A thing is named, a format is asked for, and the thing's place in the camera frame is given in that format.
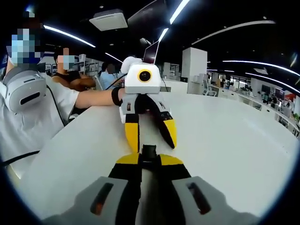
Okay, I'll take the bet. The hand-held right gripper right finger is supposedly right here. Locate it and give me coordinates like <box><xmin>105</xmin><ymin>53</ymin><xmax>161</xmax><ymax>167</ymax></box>
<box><xmin>157</xmin><ymin>153</ymin><xmax>261</xmax><ymax>225</ymax></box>

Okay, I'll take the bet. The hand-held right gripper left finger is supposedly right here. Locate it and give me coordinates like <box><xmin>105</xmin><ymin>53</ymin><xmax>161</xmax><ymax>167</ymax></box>
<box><xmin>43</xmin><ymin>153</ymin><xmax>143</xmax><ymax>225</ymax></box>

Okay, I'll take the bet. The black plastic buckle part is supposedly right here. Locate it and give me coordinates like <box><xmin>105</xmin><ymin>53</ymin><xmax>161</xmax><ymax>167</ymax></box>
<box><xmin>140</xmin><ymin>144</ymin><xmax>162</xmax><ymax>168</ymax></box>

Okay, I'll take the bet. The black wristband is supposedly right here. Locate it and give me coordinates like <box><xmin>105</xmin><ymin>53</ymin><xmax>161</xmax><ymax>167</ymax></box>
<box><xmin>111</xmin><ymin>87</ymin><xmax>124</xmax><ymax>107</ymax></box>

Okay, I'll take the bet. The dark monitor screen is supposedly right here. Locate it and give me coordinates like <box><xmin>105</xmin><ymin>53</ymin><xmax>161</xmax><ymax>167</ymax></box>
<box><xmin>142</xmin><ymin>40</ymin><xmax>161</xmax><ymax>65</ymax></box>

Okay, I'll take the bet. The long ceiling light strip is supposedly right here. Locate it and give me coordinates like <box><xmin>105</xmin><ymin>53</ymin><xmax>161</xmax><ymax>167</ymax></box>
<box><xmin>158</xmin><ymin>28</ymin><xmax>169</xmax><ymax>43</ymax></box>
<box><xmin>105</xmin><ymin>52</ymin><xmax>123</xmax><ymax>63</ymax></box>
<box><xmin>245</xmin><ymin>72</ymin><xmax>300</xmax><ymax>87</ymax></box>
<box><xmin>222</xmin><ymin>60</ymin><xmax>300</xmax><ymax>77</ymax></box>
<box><xmin>43</xmin><ymin>24</ymin><xmax>96</xmax><ymax>48</ymax></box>
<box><xmin>170</xmin><ymin>0</ymin><xmax>191</xmax><ymax>24</ymax></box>

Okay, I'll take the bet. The white square pillar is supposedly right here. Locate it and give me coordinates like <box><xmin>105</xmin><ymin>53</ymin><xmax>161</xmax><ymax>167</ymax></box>
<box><xmin>181</xmin><ymin>47</ymin><xmax>208</xmax><ymax>94</ymax></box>

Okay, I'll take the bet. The white office chair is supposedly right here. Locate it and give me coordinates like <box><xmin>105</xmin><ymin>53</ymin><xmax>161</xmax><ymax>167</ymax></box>
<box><xmin>202</xmin><ymin>79</ymin><xmax>218</xmax><ymax>97</ymax></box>

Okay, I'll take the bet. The white storage shelf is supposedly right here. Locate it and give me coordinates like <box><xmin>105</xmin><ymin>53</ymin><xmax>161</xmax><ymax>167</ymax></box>
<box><xmin>79</xmin><ymin>53</ymin><xmax>101</xmax><ymax>78</ymax></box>

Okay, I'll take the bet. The white ceiling air conditioner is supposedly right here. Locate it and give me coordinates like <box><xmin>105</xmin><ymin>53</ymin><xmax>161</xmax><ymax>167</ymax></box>
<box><xmin>89</xmin><ymin>8</ymin><xmax>128</xmax><ymax>31</ymax></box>

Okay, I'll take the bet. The row of white office desks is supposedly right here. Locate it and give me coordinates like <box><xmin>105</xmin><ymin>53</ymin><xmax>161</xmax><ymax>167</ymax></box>
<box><xmin>210</xmin><ymin>79</ymin><xmax>300</xmax><ymax>136</ymax></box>

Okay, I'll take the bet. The person's white shirt torso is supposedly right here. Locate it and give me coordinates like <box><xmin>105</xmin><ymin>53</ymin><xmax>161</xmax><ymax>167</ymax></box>
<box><xmin>0</xmin><ymin>67</ymin><xmax>80</xmax><ymax>165</ymax></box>

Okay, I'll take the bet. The white worn device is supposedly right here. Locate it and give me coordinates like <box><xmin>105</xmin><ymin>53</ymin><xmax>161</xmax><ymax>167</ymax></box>
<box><xmin>0</xmin><ymin>70</ymin><xmax>46</xmax><ymax>113</ymax></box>

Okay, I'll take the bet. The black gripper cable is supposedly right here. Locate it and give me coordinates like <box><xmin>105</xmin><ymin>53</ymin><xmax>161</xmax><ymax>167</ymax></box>
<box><xmin>104</xmin><ymin>72</ymin><xmax>128</xmax><ymax>91</ymax></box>

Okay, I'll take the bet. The black device cable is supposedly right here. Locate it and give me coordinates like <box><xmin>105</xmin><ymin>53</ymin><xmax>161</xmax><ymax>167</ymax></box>
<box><xmin>0</xmin><ymin>150</ymin><xmax>40</xmax><ymax>167</ymax></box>
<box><xmin>45</xmin><ymin>84</ymin><xmax>66</xmax><ymax>127</ymax></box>

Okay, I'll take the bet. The red wall sign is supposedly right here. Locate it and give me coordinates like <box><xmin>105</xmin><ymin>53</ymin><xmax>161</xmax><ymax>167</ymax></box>
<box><xmin>282</xmin><ymin>88</ymin><xmax>300</xmax><ymax>100</ymax></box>

